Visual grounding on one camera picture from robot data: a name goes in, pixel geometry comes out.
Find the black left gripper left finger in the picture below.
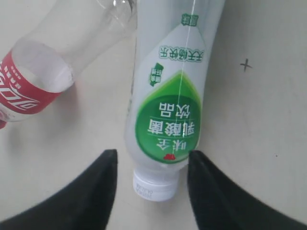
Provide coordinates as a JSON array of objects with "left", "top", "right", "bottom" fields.
[{"left": 0, "top": 149, "right": 118, "bottom": 230}]

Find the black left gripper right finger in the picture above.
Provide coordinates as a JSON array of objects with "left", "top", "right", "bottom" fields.
[{"left": 189, "top": 150, "right": 307, "bottom": 230}]

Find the clear bottle red label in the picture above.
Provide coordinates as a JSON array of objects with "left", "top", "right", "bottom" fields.
[{"left": 0, "top": 0, "right": 137, "bottom": 127}]

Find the white bottle green label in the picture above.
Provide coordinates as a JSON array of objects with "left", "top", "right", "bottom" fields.
[{"left": 125, "top": 0, "right": 225, "bottom": 202}]

